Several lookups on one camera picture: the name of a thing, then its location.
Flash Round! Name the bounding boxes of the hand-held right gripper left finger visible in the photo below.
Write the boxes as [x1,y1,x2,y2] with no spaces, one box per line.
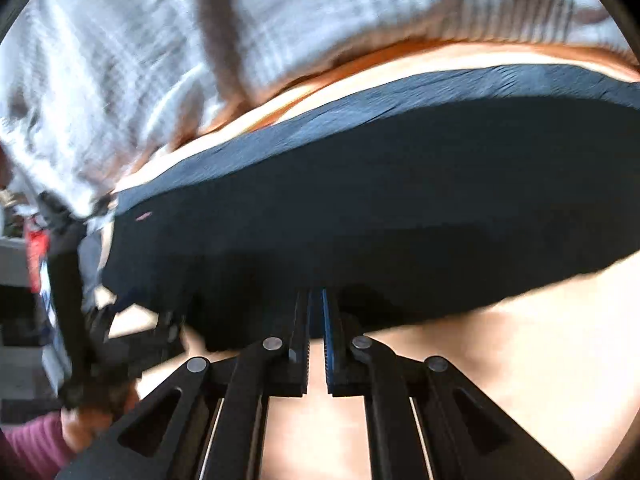
[54,287,313,480]

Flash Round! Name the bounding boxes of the red object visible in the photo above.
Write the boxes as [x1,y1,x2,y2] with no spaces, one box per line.
[25,225,49,293]

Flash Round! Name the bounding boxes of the black pants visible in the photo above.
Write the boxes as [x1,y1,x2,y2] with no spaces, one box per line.
[82,65,640,353]

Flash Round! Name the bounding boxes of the grey white striped duvet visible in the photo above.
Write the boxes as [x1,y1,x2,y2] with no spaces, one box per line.
[0,0,640,221]

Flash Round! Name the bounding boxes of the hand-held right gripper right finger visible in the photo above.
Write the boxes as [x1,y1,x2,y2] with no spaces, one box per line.
[322,287,576,480]

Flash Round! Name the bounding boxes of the person's left hand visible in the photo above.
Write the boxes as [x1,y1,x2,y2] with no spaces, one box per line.
[61,390,142,453]

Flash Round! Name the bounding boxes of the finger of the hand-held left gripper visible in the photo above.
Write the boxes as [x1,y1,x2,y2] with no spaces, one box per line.
[85,280,187,361]

